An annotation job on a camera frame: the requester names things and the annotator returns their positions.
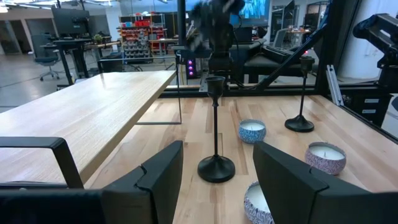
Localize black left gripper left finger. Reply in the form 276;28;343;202
101;139;184;224

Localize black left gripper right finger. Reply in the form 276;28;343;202
252;141;373;224

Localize white navy speckled candle tin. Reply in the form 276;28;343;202
243;181;275;224

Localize pink purple patterned candle tin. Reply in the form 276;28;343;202
304;141;347;176

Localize black metal candlestick holder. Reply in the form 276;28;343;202
284;56;315;133
197;76;236;184

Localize blue patterned candle tin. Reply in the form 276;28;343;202
238;119;267;144

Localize large blue display screen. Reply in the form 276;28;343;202
229;0;271;27

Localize computer with purple lights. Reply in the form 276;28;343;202
185;57;199;79

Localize black padded bench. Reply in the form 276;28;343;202
229;39;320;84

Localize storage rack with red bins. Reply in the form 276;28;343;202
117;14;167;60

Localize silver aluminium extrusion bar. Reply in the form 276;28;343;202
325;64;345;106

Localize black box with white labels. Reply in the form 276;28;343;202
348;93;393;127

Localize wooden shelf riser black legs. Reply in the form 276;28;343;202
0;54;183;190

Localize black computer monitor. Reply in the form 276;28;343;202
51;7;91;35

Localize black standing desk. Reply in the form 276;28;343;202
40;37;94;86

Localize blue office chair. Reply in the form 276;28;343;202
34;49;62;82

